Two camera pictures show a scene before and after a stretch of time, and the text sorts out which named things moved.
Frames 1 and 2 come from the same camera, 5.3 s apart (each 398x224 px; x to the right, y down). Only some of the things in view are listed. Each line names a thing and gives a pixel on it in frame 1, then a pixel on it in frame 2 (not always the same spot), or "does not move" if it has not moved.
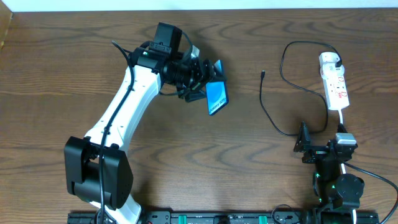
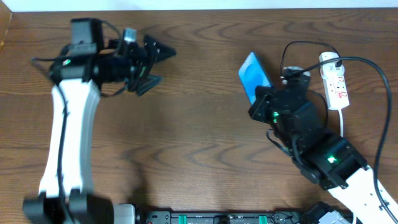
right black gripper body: x=319 y=150 to x=261 y=101
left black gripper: x=200 y=78 to x=140 y=66
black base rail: x=341 y=217 does not move
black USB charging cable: x=338 y=64 does not move
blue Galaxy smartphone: x=217 y=97 to x=252 y=74
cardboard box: x=5 y=17 does not move
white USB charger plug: x=328 y=61 does not move
